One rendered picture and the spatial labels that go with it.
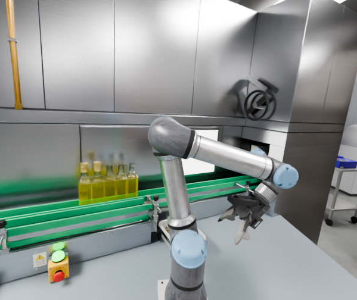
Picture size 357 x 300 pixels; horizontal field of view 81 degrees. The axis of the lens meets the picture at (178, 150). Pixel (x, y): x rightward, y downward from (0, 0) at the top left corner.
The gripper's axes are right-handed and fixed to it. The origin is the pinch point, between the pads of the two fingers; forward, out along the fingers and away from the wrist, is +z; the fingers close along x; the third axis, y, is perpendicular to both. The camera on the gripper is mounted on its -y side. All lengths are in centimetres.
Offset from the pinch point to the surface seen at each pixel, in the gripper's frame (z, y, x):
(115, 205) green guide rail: 30, -31, 33
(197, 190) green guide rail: -0.3, 7.4, 47.0
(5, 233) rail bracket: 52, -61, 13
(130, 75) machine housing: -24, -65, 59
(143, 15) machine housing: -52, -80, 62
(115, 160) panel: 17, -42, 52
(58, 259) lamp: 51, -40, 12
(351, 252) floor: -52, 223, 74
